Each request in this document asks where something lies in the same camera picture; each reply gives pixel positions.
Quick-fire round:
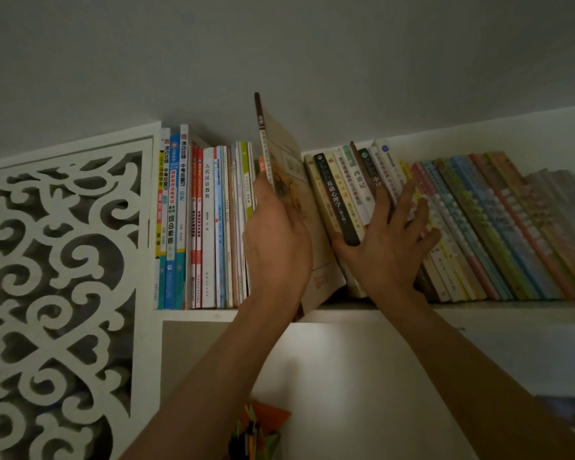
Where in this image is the person's right hand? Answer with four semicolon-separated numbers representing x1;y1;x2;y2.
332;179;443;307

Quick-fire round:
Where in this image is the person's left hand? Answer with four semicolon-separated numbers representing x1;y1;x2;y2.
241;174;314;312

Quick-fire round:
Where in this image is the row of shelved books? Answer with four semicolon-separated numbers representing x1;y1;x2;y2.
153;124;575;312

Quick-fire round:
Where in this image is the white bookshelf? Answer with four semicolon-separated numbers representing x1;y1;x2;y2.
148;105;575;460

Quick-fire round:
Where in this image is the person's right forearm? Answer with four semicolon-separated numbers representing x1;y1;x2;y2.
378;291;575;460

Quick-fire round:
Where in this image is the person's left forearm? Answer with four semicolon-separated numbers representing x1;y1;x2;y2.
119;296;303;460

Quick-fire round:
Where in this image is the colourful stationery bundle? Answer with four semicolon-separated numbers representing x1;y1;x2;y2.
227;399;293;460

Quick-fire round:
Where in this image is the white carved lattice panel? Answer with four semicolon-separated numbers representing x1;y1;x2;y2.
0;121;163;460

